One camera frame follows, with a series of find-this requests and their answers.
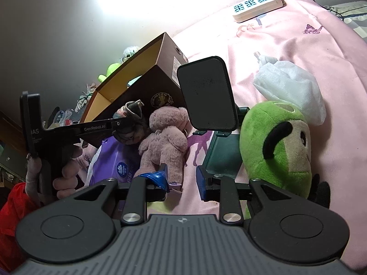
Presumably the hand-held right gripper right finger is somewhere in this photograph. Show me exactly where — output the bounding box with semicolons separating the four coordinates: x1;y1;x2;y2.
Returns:
196;165;303;226

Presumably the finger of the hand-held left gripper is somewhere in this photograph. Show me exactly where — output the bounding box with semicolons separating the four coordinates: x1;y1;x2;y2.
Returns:
111;117;131;135

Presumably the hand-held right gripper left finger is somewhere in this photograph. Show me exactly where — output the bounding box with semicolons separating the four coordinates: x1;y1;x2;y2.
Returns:
72;163;169;226

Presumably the small grey pink doll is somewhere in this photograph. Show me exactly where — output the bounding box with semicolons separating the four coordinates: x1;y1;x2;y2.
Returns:
113;100;151;145

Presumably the pink plush teddy bear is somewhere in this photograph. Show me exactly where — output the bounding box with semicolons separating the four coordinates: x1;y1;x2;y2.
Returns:
138;106;190;185

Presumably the brown cardboard shoe box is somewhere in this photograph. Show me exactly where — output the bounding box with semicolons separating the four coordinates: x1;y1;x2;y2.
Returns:
79;32;190;146

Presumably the large green plush toy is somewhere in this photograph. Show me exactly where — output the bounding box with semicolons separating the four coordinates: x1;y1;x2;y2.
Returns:
239;101;330;207

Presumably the white nonwoven bag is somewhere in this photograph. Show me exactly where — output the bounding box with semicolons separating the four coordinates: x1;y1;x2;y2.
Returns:
254;53;327;127

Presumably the person's left forearm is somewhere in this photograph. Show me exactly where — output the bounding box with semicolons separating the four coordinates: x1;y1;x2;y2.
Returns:
0;182;39;272

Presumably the person's left hand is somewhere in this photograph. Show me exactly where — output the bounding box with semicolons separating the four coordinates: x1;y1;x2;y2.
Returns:
25;146;84;204

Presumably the purple tissue pack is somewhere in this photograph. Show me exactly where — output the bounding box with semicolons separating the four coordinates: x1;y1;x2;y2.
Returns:
86;136;150;187

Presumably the bright green plush toy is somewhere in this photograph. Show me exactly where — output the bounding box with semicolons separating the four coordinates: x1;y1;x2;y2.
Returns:
98;63;121;83

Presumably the white fluffy plush toy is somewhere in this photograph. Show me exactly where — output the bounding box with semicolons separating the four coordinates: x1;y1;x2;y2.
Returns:
122;45;141;63

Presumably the pink printed bed sheet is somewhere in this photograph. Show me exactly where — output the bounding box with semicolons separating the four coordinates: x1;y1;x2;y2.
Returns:
83;0;367;270

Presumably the white power strip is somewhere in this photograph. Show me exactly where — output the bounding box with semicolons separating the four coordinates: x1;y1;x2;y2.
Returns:
232;0;284;23

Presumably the striped blanket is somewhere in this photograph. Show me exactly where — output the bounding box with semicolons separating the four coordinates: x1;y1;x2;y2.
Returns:
325;4;367;38

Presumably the white braided rope toy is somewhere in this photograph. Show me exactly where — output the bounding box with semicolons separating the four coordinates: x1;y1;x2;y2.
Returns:
75;83;96;112

